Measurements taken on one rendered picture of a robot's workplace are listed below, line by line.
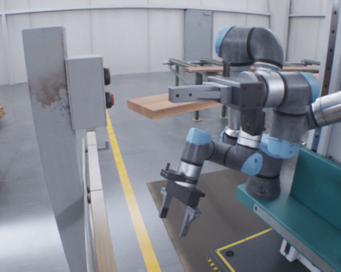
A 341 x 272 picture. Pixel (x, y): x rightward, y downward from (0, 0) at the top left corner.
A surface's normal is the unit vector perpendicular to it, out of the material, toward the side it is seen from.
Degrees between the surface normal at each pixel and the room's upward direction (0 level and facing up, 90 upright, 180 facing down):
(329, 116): 108
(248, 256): 0
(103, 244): 0
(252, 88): 86
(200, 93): 86
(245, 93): 86
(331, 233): 0
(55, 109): 90
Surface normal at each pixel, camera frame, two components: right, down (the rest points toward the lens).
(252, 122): -0.95, 0.11
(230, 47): -0.67, 0.43
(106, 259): 0.00, -0.93
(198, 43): 0.29, 0.36
